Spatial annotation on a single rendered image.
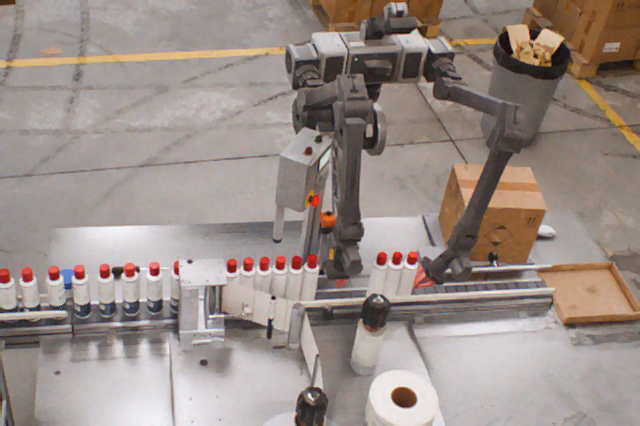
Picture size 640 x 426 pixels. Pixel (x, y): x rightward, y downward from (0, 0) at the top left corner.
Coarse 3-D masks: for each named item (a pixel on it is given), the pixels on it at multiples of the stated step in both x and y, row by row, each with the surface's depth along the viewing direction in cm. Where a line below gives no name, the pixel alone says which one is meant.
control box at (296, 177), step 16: (304, 128) 262; (304, 144) 255; (288, 160) 250; (304, 160) 249; (288, 176) 254; (304, 176) 251; (288, 192) 258; (304, 192) 255; (288, 208) 261; (304, 208) 259
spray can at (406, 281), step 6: (414, 252) 283; (408, 258) 282; (414, 258) 281; (408, 264) 283; (414, 264) 283; (402, 270) 286; (408, 270) 284; (414, 270) 284; (402, 276) 287; (408, 276) 285; (414, 276) 286; (402, 282) 288; (408, 282) 287; (402, 288) 290; (408, 288) 289; (396, 294) 294; (402, 294) 291; (408, 294) 292
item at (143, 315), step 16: (432, 288) 300; (448, 288) 301; (464, 288) 302; (480, 288) 303; (496, 288) 304; (512, 288) 305; (528, 288) 306; (96, 304) 277; (144, 304) 280; (400, 304) 293; (416, 304) 294; (80, 320) 271; (96, 320) 272; (112, 320) 273; (128, 320) 274; (144, 320) 275
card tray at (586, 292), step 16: (544, 272) 320; (560, 272) 321; (576, 272) 322; (592, 272) 323; (608, 272) 324; (560, 288) 314; (576, 288) 315; (592, 288) 316; (608, 288) 317; (624, 288) 316; (560, 304) 308; (576, 304) 309; (592, 304) 310; (608, 304) 311; (624, 304) 312; (576, 320) 301; (592, 320) 303; (608, 320) 304; (624, 320) 306
